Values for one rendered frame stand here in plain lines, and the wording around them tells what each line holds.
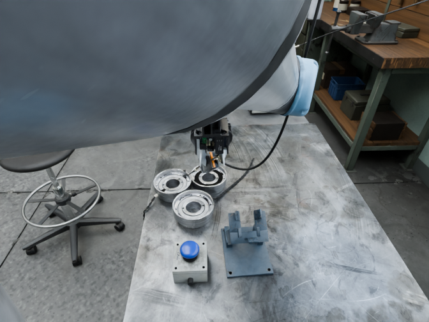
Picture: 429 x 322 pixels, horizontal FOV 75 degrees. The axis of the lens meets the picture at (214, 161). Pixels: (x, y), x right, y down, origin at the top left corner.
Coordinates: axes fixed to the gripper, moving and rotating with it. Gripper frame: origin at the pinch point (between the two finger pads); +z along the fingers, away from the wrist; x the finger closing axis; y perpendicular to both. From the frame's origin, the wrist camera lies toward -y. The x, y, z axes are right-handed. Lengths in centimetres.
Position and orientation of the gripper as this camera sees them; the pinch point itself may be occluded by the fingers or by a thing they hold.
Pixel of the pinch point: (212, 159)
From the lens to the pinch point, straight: 70.6
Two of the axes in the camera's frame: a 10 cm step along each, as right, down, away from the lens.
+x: 10.0, -0.2, 0.1
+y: 0.2, 7.1, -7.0
